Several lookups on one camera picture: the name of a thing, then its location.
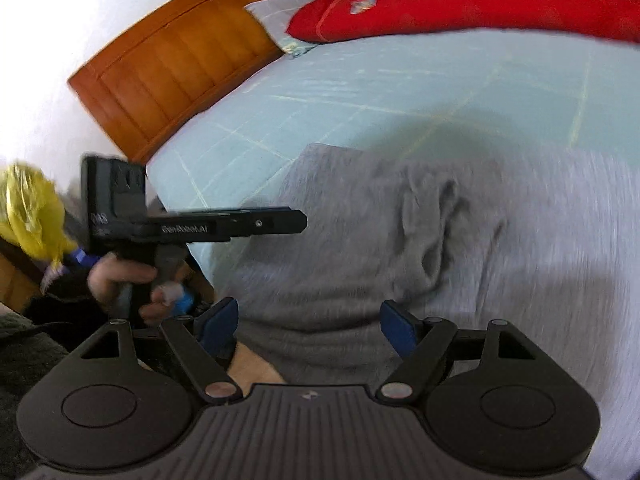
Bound grey sweatshirt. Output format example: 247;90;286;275
210;142;640;480

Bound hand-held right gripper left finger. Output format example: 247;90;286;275
80;296;244;404

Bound grey checked pillow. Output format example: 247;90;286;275
244;0;351;58

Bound red quilt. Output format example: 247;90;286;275
289;0;640;45

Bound yellow plastic bag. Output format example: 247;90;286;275
0;160;78;261

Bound person's left hand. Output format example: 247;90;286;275
87;254;197;326

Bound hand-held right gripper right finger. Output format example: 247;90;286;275
376;300;540;404

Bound wooden headboard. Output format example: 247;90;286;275
67;0;341;165

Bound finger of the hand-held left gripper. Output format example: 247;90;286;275
229;206;308;237

